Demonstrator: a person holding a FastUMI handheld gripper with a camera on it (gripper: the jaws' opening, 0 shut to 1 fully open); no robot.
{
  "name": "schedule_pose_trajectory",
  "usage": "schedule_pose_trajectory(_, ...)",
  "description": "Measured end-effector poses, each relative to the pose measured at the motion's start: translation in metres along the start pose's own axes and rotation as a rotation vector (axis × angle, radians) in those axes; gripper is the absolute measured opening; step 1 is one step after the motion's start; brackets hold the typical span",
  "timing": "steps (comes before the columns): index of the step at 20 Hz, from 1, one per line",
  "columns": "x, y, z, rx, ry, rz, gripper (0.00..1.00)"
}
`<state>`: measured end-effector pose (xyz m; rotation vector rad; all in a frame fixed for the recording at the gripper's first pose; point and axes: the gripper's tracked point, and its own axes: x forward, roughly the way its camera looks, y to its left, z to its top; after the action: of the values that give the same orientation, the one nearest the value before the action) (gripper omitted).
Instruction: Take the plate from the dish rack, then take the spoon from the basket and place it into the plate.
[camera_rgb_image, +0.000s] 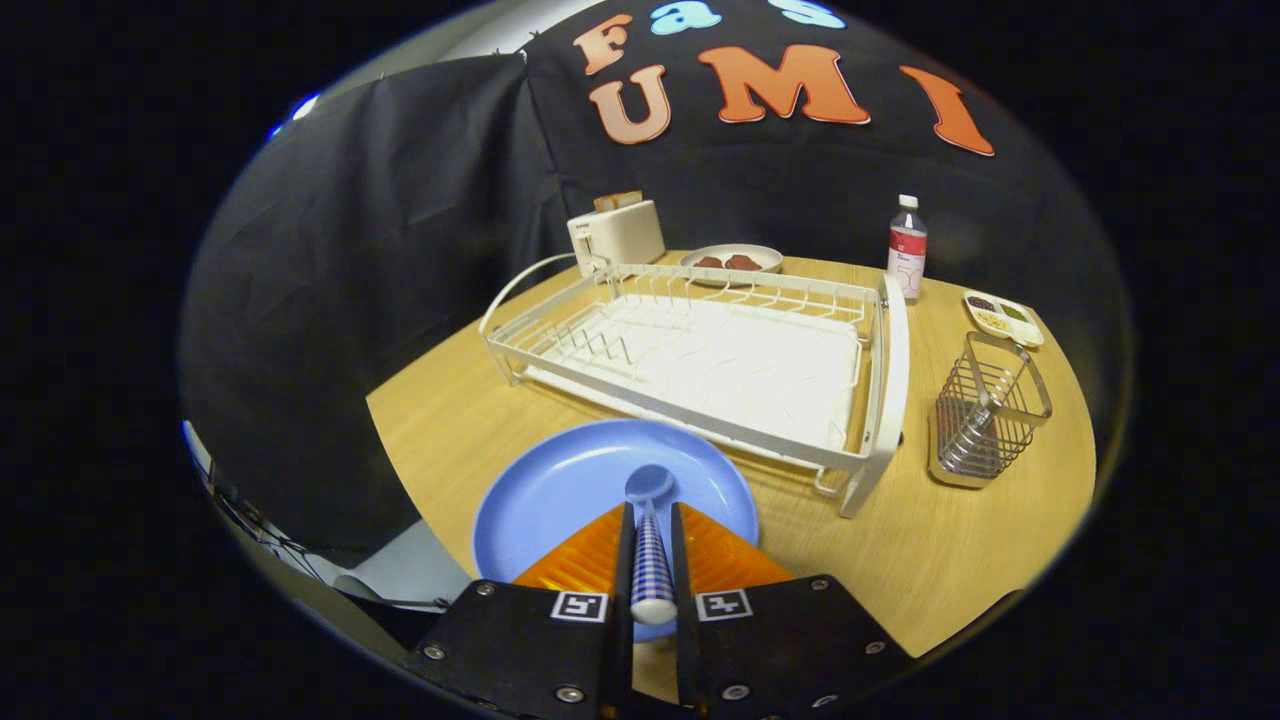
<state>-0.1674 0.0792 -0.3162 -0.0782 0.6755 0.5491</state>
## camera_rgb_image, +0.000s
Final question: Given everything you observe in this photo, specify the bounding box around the small beige plate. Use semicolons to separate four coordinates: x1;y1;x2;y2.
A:
680;243;785;289

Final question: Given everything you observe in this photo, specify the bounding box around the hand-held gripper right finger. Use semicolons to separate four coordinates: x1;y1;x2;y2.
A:
668;500;916;719

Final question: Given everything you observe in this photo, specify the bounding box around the white drainer tray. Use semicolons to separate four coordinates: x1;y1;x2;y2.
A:
525;295;863;453

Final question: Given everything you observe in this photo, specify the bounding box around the clear bottle with red label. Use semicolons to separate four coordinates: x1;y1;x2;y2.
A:
887;194;929;301

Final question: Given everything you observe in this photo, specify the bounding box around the metal wire basket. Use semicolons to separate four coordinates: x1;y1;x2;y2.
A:
928;330;1054;491

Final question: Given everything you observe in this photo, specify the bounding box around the spoon with blue checked handle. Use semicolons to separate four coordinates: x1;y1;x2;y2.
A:
624;464;679;626

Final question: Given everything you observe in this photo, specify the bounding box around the blue plate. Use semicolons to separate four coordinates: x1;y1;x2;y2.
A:
472;418;761;643

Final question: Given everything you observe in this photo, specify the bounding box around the white wire dish rack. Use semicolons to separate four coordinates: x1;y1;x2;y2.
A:
478;252;911;519

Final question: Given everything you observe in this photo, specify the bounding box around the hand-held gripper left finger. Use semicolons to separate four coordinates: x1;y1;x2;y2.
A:
405;500;637;719

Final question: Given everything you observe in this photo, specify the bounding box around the rectangular divided snack dish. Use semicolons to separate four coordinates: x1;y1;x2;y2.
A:
962;289;1045;349

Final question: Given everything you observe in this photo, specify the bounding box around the white toaster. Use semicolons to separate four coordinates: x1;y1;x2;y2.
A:
567;199;667;279

